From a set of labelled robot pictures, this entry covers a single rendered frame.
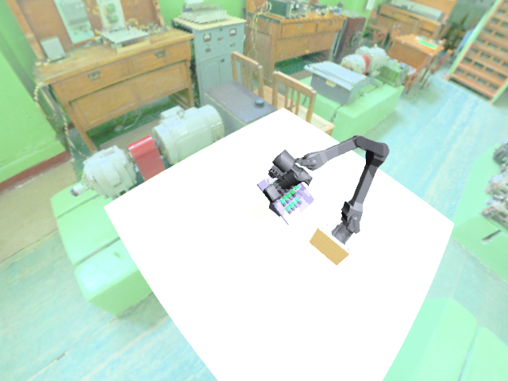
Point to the lavender switch panel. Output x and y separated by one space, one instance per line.
291 203

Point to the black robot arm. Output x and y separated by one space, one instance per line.
376 153

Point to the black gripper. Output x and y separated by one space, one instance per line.
274 191

